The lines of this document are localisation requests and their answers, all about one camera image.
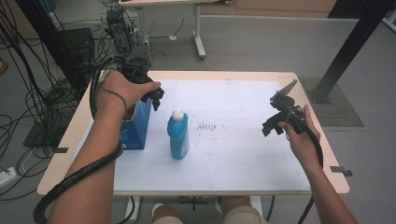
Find black box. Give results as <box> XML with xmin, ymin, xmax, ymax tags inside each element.
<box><xmin>58</xmin><ymin>27</ymin><xmax>96</xmax><ymax>64</ymax></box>

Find white desk with legs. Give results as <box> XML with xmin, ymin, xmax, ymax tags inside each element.
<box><xmin>118</xmin><ymin>0</ymin><xmax>233</xmax><ymax>61</ymax></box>

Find blue bottle with white cap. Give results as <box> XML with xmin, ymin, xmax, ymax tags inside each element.
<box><xmin>166</xmin><ymin>106</ymin><xmax>191</xmax><ymax>161</ymax></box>

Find person's left hand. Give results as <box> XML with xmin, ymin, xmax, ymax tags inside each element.
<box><xmin>96</xmin><ymin>70</ymin><xmax>163</xmax><ymax>120</ymax></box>

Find black corrugated cable sleeve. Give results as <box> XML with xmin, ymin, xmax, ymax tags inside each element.
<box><xmin>32</xmin><ymin>55</ymin><xmax>125</xmax><ymax>224</ymax></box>
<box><xmin>288</xmin><ymin>105</ymin><xmax>325</xmax><ymax>224</ymax></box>

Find blue cardboard box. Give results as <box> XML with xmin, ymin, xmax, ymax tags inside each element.
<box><xmin>119</xmin><ymin>97</ymin><xmax>153</xmax><ymax>151</ymax></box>

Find white table leg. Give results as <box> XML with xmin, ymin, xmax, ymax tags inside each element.
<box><xmin>124</xmin><ymin>195</ymin><xmax>142</xmax><ymax>222</ymax></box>
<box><xmin>247</xmin><ymin>195</ymin><xmax>264</xmax><ymax>217</ymax></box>

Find person's right leg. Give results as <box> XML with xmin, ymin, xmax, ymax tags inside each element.
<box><xmin>214</xmin><ymin>195</ymin><xmax>269</xmax><ymax>224</ymax></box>

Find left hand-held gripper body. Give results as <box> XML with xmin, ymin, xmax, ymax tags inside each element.
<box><xmin>120</xmin><ymin>57</ymin><xmax>156</xmax><ymax>85</ymax></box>

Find person's left leg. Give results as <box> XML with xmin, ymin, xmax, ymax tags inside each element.
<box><xmin>151</xmin><ymin>203</ymin><xmax>185</xmax><ymax>224</ymax></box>

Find tangle of black floor cables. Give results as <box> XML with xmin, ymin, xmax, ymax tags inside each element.
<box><xmin>0</xmin><ymin>0</ymin><xmax>150</xmax><ymax>202</ymax></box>

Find black floor plate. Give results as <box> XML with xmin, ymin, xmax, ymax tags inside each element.
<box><xmin>22</xmin><ymin>121</ymin><xmax>69</xmax><ymax>149</ymax></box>

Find black metal post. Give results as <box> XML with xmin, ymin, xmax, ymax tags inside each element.
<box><xmin>307</xmin><ymin>0</ymin><xmax>396</xmax><ymax>105</ymax></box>
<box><xmin>14</xmin><ymin>0</ymin><xmax>92</xmax><ymax>92</ymax></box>

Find person's right hand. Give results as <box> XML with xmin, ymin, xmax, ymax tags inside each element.
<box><xmin>277</xmin><ymin>104</ymin><xmax>322</xmax><ymax>171</ymax></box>

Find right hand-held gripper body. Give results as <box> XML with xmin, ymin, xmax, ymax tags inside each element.
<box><xmin>262</xmin><ymin>78</ymin><xmax>307</xmax><ymax>135</ymax></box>

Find person's leg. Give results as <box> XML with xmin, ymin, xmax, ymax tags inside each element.
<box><xmin>214</xmin><ymin>195</ymin><xmax>269</xmax><ymax>224</ymax></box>
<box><xmin>151</xmin><ymin>203</ymin><xmax>185</xmax><ymax>224</ymax></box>

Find white power strip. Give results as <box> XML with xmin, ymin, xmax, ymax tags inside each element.
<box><xmin>0</xmin><ymin>166</ymin><xmax>19</xmax><ymax>189</ymax></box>

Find black wrist band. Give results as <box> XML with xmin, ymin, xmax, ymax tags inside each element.
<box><xmin>99</xmin><ymin>85</ymin><xmax>129</xmax><ymax>119</ymax></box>

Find white table mat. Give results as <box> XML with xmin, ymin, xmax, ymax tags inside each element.
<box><xmin>74</xmin><ymin>78</ymin><xmax>312</xmax><ymax>192</ymax></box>

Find dark grey floor mat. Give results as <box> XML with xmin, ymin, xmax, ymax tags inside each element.
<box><xmin>298</xmin><ymin>77</ymin><xmax>364</xmax><ymax>128</ymax></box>

